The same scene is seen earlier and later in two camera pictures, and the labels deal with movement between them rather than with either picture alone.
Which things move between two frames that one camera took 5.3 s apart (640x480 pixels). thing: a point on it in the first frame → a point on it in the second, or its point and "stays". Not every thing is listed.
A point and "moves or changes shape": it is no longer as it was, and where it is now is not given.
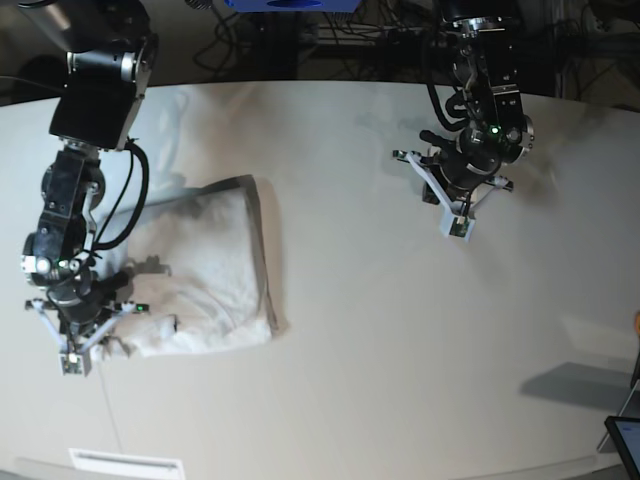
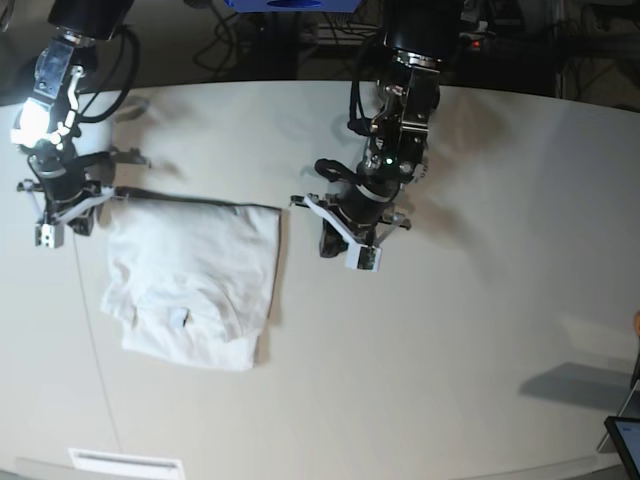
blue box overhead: [293, 6] stays
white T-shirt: [200, 261] moves or changes shape
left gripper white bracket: [75, 359] → [82, 224]
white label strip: [116, 462] stays
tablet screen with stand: [624, 432] stays
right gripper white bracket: [456, 222] → [331, 243]
